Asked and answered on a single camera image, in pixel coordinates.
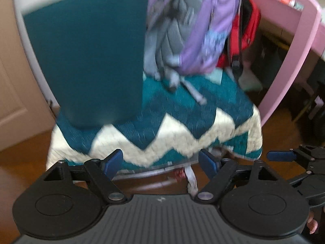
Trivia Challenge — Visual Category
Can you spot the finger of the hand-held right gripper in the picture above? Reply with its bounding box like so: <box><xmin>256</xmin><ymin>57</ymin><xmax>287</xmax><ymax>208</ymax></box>
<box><xmin>267</xmin><ymin>145</ymin><xmax>318</xmax><ymax>162</ymax></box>

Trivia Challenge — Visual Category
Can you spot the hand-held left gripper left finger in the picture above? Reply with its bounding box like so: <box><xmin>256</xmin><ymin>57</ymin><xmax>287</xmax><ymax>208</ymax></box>
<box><xmin>43</xmin><ymin>149</ymin><xmax>127</xmax><ymax>204</ymax></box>

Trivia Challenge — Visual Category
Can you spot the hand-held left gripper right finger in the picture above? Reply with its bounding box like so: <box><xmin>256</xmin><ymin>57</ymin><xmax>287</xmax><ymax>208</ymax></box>
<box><xmin>195</xmin><ymin>149</ymin><xmax>280</xmax><ymax>204</ymax></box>

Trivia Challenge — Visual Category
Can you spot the teal trash bin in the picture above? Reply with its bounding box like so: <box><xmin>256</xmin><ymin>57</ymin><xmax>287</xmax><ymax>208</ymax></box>
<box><xmin>22</xmin><ymin>0</ymin><xmax>150</xmax><ymax>130</ymax></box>

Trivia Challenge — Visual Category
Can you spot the person's right hand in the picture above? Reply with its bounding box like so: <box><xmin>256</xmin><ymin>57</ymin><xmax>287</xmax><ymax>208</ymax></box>
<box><xmin>307</xmin><ymin>212</ymin><xmax>318</xmax><ymax>234</ymax></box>

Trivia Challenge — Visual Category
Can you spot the crumpled silver wrapper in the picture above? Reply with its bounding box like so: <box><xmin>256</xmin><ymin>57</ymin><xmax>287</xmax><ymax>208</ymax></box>
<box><xmin>185</xmin><ymin>166</ymin><xmax>198</xmax><ymax>196</ymax></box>

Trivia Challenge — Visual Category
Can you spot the small red candy wrapper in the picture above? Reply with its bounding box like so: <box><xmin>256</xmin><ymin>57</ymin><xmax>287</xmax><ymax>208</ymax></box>
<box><xmin>173</xmin><ymin>169</ymin><xmax>187</xmax><ymax>181</ymax></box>

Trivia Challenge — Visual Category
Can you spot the teal cream zigzag quilt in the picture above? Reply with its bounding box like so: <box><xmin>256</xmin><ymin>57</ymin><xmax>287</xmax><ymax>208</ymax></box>
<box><xmin>46</xmin><ymin>70</ymin><xmax>263</xmax><ymax>173</ymax></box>

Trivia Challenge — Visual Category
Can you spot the wooden chair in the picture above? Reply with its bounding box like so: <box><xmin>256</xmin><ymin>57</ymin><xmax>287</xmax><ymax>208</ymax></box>
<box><xmin>292</xmin><ymin>86</ymin><xmax>325</xmax><ymax>143</ymax></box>

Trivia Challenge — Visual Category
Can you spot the pink desk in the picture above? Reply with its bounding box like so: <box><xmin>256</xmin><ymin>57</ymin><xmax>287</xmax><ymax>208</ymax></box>
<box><xmin>236</xmin><ymin>0</ymin><xmax>325</xmax><ymax>127</ymax></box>

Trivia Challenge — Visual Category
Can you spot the beige door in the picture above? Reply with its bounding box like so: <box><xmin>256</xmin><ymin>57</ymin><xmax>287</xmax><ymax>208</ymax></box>
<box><xmin>0</xmin><ymin>0</ymin><xmax>55</xmax><ymax>151</ymax></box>

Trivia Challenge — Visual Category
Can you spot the red backpack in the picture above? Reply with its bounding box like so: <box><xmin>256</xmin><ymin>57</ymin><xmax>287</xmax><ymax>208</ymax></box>
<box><xmin>216</xmin><ymin>0</ymin><xmax>262</xmax><ymax>79</ymax></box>

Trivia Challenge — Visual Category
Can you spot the purple grey backpack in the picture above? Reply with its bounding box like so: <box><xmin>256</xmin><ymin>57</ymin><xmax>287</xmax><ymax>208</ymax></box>
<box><xmin>143</xmin><ymin>0</ymin><xmax>242</xmax><ymax>105</ymax></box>

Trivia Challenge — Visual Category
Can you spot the metal bench frame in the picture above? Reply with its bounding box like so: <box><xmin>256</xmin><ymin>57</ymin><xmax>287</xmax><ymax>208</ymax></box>
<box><xmin>112</xmin><ymin>158</ymin><xmax>201</xmax><ymax>191</ymax></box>

